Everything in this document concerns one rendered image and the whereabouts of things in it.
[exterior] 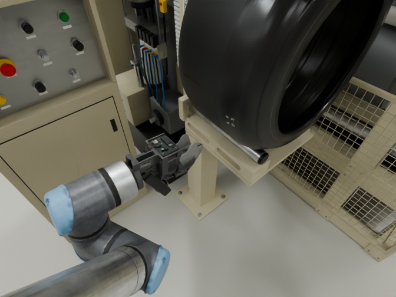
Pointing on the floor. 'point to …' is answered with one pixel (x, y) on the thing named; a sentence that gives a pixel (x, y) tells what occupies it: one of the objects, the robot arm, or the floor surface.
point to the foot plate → (200, 213)
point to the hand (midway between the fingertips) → (198, 148)
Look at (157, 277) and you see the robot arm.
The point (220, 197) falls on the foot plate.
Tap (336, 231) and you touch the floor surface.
